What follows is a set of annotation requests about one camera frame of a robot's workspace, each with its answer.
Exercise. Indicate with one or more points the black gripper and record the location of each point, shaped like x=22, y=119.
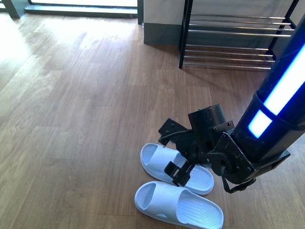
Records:
x=197, y=144

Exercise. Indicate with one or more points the black robot arm blue light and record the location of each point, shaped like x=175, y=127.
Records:
x=274, y=119

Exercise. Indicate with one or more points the black metal shoe rack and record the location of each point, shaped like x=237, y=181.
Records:
x=232, y=41

